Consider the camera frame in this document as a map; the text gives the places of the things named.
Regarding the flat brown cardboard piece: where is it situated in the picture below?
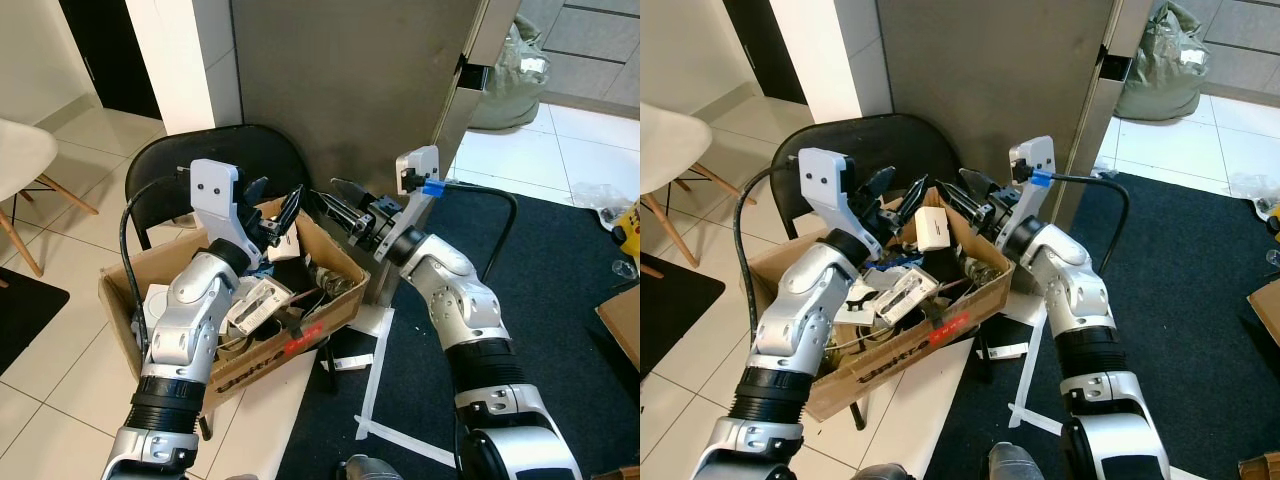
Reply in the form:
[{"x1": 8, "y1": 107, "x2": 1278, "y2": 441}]
[
  {"x1": 597, "y1": 285, "x2": 641, "y2": 371},
  {"x1": 1248, "y1": 280, "x2": 1280, "y2": 351}
]

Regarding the grey right robot foot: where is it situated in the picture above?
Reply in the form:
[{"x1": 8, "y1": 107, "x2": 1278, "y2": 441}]
[
  {"x1": 340, "y1": 455, "x2": 401, "y2": 480},
  {"x1": 985, "y1": 443, "x2": 1046, "y2": 480}
]

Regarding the black round-backed chair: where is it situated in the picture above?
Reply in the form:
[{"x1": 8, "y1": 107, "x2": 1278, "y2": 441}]
[
  {"x1": 125, "y1": 124, "x2": 313, "y2": 251},
  {"x1": 770, "y1": 113, "x2": 966, "y2": 241}
]

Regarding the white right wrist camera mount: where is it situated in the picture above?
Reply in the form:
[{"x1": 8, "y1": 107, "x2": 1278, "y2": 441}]
[
  {"x1": 395, "y1": 145, "x2": 442, "y2": 263},
  {"x1": 1008, "y1": 136, "x2": 1056, "y2": 246}
]

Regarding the white floor tape strip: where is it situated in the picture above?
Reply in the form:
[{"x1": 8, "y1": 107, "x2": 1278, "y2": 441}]
[
  {"x1": 1008, "y1": 300, "x2": 1049, "y2": 426},
  {"x1": 1010, "y1": 405, "x2": 1067, "y2": 437},
  {"x1": 355, "y1": 420, "x2": 457, "y2": 469},
  {"x1": 355, "y1": 308, "x2": 397, "y2": 441}
]

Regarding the black floor mat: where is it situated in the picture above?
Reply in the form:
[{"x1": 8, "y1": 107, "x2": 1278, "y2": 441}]
[
  {"x1": 0, "y1": 265, "x2": 71, "y2": 376},
  {"x1": 640, "y1": 252, "x2": 726, "y2": 376}
]

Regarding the white chair with wooden legs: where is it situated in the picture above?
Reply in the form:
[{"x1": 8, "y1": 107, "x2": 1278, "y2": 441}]
[
  {"x1": 0, "y1": 118, "x2": 101, "y2": 279},
  {"x1": 640, "y1": 102, "x2": 759, "y2": 263}
]

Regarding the brown cardboard box of junk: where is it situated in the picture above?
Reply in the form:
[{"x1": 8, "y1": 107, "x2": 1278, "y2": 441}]
[
  {"x1": 745, "y1": 185, "x2": 1011, "y2": 423},
  {"x1": 98, "y1": 195, "x2": 371, "y2": 413}
]

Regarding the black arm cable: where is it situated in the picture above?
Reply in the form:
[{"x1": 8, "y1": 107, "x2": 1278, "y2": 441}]
[
  {"x1": 1030, "y1": 170, "x2": 1131, "y2": 276},
  {"x1": 120, "y1": 170, "x2": 196, "y2": 351},
  {"x1": 425, "y1": 180, "x2": 519, "y2": 286},
  {"x1": 733, "y1": 155, "x2": 806, "y2": 301}
]

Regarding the yellow packet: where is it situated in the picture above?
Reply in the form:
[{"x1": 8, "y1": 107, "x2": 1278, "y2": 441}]
[{"x1": 610, "y1": 200, "x2": 641, "y2": 253}]

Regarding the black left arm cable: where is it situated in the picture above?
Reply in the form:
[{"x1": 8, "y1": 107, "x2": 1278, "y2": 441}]
[
  {"x1": 733, "y1": 155, "x2": 806, "y2": 301},
  {"x1": 120, "y1": 170, "x2": 196, "y2": 351}
]

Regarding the green plastic bag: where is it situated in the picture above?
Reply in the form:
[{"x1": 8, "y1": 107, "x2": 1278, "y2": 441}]
[
  {"x1": 468, "y1": 14, "x2": 553, "y2": 131},
  {"x1": 1113, "y1": 0, "x2": 1211, "y2": 123}
]

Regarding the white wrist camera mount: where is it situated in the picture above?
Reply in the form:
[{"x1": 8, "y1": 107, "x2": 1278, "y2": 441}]
[
  {"x1": 395, "y1": 145, "x2": 442, "y2": 263},
  {"x1": 1008, "y1": 136, "x2": 1056, "y2": 246},
  {"x1": 798, "y1": 148, "x2": 871, "y2": 251},
  {"x1": 189, "y1": 159, "x2": 269, "y2": 271}
]

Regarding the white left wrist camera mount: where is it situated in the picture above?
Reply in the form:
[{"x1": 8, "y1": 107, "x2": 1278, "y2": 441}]
[
  {"x1": 189, "y1": 159, "x2": 269, "y2": 271},
  {"x1": 798, "y1": 148, "x2": 871, "y2": 251}
]

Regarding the clear plastic bag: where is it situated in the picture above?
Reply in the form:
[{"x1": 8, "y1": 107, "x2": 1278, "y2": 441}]
[
  {"x1": 1228, "y1": 172, "x2": 1280, "y2": 216},
  {"x1": 575, "y1": 183, "x2": 631, "y2": 226}
]

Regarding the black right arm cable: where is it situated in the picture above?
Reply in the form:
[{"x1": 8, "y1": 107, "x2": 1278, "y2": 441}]
[
  {"x1": 1030, "y1": 170, "x2": 1131, "y2": 276},
  {"x1": 425, "y1": 180, "x2": 519, "y2": 286}
]

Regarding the grey door panel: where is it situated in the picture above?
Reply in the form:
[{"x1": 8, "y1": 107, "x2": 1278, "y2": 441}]
[
  {"x1": 230, "y1": 0, "x2": 521, "y2": 201},
  {"x1": 875, "y1": 0, "x2": 1156, "y2": 226}
]

